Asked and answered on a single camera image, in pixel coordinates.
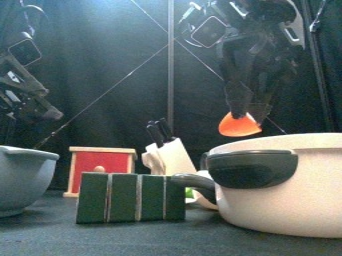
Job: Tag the orange toy carrot bottom piece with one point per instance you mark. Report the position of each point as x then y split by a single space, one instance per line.
239 127

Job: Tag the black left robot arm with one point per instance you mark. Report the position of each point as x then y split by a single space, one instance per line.
18 20

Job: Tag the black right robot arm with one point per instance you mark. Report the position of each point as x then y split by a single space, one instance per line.
268 8

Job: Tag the red wooden box with knob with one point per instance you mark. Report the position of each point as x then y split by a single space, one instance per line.
105 161

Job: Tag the grey plastic bowl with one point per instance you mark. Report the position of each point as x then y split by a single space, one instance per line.
21 180

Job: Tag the white toy knife block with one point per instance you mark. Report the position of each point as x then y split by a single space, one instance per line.
172 160

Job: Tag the small green toy piece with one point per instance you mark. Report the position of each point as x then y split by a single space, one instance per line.
190 192

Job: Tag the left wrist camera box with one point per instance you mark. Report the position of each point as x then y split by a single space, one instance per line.
25 52

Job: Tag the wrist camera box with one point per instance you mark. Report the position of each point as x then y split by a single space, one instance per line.
25 52
209 31

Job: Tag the dark vertical frame post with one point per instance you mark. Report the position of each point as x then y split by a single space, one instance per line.
317 66

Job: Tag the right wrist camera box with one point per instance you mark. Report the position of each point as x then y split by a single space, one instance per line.
209 31

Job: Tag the vertical metal frame pole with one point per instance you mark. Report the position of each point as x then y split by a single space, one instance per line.
170 66

